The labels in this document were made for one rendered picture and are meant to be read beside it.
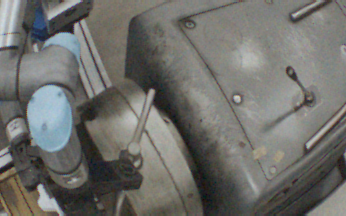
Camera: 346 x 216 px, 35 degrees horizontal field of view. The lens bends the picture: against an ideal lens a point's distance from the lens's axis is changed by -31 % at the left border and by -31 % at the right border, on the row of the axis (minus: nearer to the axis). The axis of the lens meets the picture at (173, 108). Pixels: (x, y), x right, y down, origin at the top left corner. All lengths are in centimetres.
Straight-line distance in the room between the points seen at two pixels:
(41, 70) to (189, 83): 44
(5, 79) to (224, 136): 50
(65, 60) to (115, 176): 20
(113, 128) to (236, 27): 29
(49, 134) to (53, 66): 12
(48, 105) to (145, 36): 52
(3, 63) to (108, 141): 41
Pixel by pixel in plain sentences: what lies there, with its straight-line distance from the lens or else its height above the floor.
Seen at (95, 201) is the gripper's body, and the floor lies 144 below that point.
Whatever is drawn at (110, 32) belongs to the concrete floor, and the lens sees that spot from 272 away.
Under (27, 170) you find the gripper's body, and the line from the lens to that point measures 137.
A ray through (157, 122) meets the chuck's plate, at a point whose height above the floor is 124.
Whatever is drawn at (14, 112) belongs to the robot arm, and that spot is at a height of 111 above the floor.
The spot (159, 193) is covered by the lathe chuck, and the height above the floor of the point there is 121.
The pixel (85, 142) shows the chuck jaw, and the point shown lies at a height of 118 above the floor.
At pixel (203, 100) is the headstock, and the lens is 126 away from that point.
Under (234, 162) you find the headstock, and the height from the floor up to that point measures 125.
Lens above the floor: 241
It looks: 68 degrees down
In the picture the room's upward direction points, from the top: 10 degrees clockwise
